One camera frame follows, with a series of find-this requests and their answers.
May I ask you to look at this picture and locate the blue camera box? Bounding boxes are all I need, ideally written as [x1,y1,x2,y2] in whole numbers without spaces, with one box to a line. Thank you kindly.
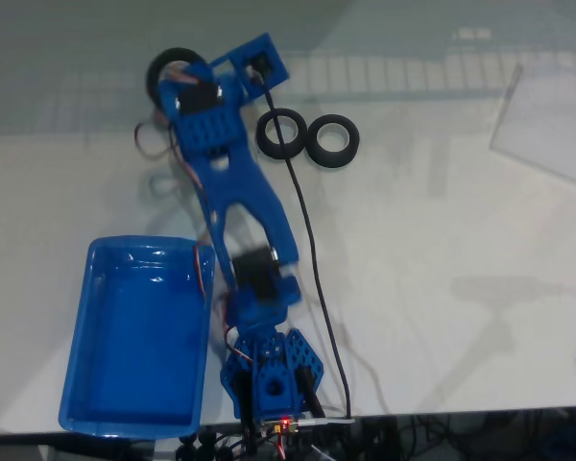
[210,32,291,105]

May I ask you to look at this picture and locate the blue plastic bin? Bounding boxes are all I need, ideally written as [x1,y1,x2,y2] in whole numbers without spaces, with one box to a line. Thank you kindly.
[58,234,217,440]

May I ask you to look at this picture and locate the black camera cable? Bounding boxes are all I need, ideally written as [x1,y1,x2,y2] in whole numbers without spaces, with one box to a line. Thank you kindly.
[249,66,357,426]

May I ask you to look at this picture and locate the tangled black cables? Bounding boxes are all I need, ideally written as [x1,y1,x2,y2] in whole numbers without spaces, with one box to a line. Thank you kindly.
[359,411,576,461]

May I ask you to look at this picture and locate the black tape roll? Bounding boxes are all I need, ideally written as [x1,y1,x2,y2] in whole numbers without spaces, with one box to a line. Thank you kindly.
[145,47,208,105]
[255,109,310,161]
[306,113,361,170]

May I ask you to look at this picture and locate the controller board with red light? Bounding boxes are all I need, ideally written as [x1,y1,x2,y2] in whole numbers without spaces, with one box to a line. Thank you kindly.
[262,416,302,435]

